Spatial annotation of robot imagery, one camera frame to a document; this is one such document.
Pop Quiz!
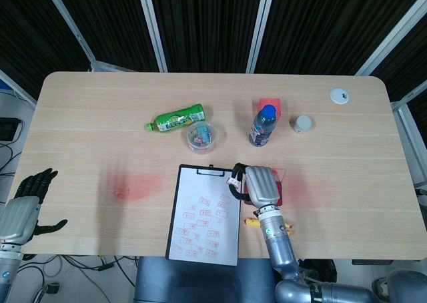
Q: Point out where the grey blue robot torso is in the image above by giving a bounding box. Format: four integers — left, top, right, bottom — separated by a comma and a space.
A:
134, 256, 278, 303

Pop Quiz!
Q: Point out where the black clipboard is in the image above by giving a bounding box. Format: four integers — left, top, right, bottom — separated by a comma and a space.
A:
165, 164, 243, 266

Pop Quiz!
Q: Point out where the green tea plastic bottle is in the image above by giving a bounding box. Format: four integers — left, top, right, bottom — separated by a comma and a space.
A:
145, 103, 206, 133

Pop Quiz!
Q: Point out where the white sneaker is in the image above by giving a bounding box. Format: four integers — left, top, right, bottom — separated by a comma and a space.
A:
372, 276, 390, 300

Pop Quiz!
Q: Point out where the white round desk grommet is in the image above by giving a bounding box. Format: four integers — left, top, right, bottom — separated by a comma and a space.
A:
330, 87, 351, 105

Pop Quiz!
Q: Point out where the white partition post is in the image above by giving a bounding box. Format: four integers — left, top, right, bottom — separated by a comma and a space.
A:
355, 0, 427, 76
246, 0, 278, 73
41, 0, 97, 71
136, 0, 167, 73

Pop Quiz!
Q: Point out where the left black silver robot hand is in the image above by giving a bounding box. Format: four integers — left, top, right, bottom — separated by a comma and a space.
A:
0, 168, 69, 244

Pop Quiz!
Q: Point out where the clear jar of binder clips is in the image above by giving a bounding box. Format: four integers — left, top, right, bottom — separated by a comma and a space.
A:
181, 121, 217, 155

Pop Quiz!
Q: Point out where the yellow rubber chicken toy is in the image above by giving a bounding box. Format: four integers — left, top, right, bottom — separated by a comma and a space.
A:
244, 217, 296, 236

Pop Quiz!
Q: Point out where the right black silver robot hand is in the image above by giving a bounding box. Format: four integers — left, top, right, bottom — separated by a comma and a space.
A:
228, 162, 282, 208

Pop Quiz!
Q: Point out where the orange red block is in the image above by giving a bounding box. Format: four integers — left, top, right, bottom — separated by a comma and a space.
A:
256, 97, 282, 123

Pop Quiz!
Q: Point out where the black box on floor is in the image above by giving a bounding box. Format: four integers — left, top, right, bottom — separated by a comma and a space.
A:
0, 117, 23, 142

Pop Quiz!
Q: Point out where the red ink pad clear lid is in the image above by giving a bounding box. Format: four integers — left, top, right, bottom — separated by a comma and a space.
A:
240, 168, 287, 206

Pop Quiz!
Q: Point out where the blue sports drink bottle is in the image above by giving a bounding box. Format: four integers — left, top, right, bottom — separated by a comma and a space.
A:
248, 104, 278, 147

